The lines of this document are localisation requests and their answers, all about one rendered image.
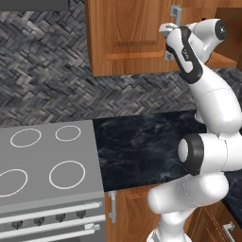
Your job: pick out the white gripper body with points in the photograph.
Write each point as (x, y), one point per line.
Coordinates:
(166, 29)

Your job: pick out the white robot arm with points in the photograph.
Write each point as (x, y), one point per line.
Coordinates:
(214, 104)

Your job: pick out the grey range hood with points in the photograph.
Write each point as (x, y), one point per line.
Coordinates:
(31, 4)

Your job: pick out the grey hob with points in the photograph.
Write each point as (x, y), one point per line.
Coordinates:
(44, 157)

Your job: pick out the wooden base cupboard door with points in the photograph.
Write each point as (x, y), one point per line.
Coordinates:
(132, 217)

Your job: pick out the wooden corner base cupboard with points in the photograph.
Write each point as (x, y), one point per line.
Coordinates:
(211, 225)

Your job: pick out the dark oven knob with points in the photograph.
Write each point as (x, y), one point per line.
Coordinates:
(16, 224)
(38, 221)
(81, 214)
(60, 217)

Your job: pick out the grey oven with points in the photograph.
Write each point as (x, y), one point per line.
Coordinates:
(47, 222)

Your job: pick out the wooden wall cupboard door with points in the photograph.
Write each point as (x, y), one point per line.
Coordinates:
(126, 34)

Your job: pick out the wooden corner wall cupboard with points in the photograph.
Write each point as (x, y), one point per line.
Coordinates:
(231, 34)

